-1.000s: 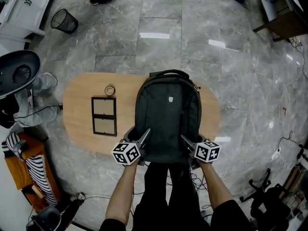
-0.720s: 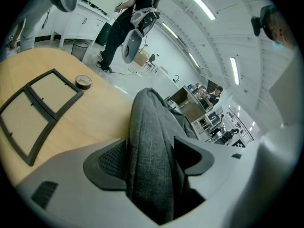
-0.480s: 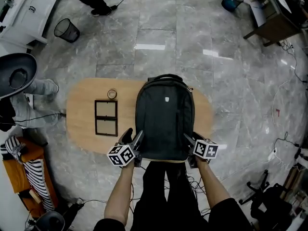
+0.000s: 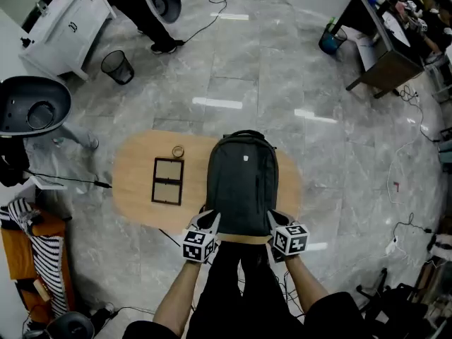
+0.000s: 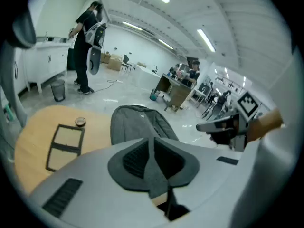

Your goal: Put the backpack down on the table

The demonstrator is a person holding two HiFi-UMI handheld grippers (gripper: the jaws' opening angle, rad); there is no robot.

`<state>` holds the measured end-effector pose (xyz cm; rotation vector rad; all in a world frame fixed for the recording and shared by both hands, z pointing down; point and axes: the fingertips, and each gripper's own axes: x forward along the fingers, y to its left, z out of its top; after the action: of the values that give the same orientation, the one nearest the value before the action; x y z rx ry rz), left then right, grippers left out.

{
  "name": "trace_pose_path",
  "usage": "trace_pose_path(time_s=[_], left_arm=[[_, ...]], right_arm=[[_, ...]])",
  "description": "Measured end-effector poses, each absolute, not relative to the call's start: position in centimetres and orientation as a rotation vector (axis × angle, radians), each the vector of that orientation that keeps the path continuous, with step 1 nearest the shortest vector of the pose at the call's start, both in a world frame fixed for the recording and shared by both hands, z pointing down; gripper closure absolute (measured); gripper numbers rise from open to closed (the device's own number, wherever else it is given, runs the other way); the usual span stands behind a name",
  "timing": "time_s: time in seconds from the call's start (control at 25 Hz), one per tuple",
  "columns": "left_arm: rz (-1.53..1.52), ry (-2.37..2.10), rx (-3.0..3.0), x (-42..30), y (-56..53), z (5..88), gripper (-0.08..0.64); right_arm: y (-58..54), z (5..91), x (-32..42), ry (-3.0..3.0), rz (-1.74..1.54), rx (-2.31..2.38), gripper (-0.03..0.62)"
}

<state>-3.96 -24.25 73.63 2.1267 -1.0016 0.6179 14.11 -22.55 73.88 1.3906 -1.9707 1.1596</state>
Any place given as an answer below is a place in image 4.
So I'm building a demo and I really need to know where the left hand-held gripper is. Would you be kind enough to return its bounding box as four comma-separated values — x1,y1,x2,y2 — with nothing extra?
182,210,222,263

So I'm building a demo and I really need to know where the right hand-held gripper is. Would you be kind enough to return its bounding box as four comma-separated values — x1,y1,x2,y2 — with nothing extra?
266,209,310,263

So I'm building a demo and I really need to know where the grey fabric backpack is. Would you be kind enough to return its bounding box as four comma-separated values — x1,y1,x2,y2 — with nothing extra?
206,129,280,238

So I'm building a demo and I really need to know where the person's right forearm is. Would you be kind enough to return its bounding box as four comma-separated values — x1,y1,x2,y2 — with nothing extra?
284,254,329,314

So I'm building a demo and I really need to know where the person's left forearm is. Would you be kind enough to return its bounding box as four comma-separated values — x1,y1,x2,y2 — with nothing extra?
152,258,208,337

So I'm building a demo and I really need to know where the person's black clothing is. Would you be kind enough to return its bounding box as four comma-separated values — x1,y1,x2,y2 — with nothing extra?
121,240,371,339

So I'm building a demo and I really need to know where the oval wooden table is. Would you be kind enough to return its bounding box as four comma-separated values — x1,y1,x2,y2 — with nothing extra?
111,129,305,247

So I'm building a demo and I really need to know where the black office chair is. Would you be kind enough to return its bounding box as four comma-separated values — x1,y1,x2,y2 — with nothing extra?
356,266,446,339

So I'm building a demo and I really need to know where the black white striped cloth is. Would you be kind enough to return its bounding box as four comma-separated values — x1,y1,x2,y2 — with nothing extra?
0,198,69,317

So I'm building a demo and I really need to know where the black mesh wastebasket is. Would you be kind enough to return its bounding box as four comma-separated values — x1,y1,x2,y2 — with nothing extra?
100,49,136,85

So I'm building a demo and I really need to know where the blue-lined mesh wastebasket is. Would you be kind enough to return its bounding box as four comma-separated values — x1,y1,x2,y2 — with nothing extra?
318,22,348,56

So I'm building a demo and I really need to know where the dark brown wooden desk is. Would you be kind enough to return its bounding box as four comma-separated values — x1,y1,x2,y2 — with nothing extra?
328,0,424,100

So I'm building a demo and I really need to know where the white paper sheet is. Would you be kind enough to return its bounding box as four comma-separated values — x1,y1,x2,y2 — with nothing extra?
381,11,411,48

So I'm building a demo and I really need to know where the white drawer cabinet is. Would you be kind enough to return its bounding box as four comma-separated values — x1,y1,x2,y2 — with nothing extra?
19,0,117,81

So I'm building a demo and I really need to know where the black double picture frame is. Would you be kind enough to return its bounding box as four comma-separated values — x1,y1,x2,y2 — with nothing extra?
150,157,185,206

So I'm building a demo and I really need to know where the black cable with power brick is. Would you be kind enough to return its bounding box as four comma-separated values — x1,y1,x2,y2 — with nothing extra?
24,169,113,189

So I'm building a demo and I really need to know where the white floor cable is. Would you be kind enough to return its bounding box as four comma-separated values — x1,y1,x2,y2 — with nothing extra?
386,90,442,206

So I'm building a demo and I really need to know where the black floor cable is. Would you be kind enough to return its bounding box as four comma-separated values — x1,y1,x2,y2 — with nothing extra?
182,0,234,45

